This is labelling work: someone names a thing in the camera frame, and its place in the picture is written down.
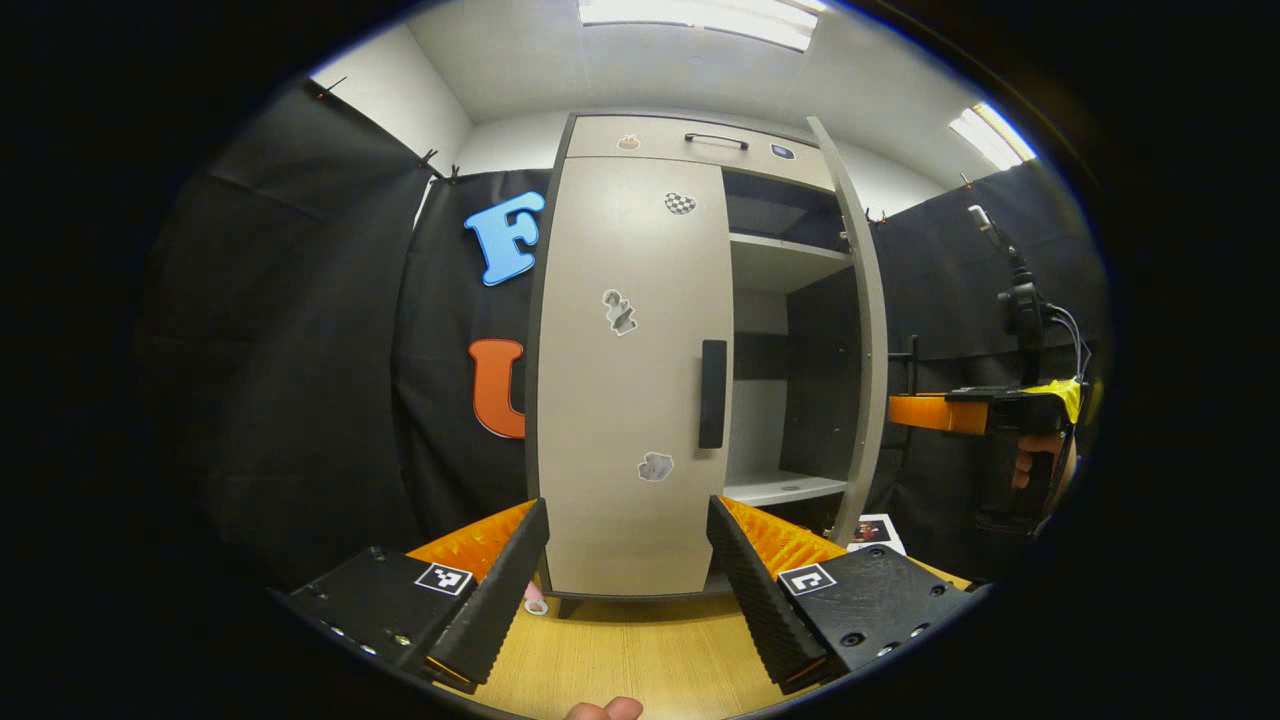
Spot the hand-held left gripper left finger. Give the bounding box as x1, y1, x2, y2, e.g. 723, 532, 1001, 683
278, 498, 551, 696

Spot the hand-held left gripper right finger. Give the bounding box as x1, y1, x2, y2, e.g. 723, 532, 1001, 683
706, 494, 976, 696

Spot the grey shoe cabinet door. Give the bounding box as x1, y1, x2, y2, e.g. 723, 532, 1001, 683
806, 117, 919, 546
535, 155, 736, 599

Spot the grey double-door shoe cabinet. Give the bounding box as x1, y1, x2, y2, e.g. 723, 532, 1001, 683
524, 112, 891, 621

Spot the white cabinet shelf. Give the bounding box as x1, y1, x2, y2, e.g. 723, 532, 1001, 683
722, 470, 851, 508
728, 233, 856, 294

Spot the grey cabinet drawer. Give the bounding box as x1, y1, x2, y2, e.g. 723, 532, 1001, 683
565, 114, 836, 193

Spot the printed paper sheet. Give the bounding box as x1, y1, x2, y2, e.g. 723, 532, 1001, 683
848, 513, 907, 557

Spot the long ceiling light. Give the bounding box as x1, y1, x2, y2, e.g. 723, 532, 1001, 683
578, 0, 831, 53
948, 102, 1038, 173

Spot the black backdrop cloth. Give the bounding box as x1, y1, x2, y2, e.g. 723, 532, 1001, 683
150, 75, 1111, 601

